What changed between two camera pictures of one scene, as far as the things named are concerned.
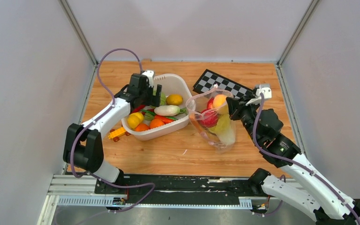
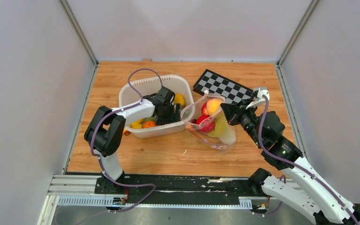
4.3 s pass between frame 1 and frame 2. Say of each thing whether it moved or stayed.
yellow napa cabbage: stayed
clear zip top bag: moved
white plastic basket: stayed
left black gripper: moved
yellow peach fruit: moved
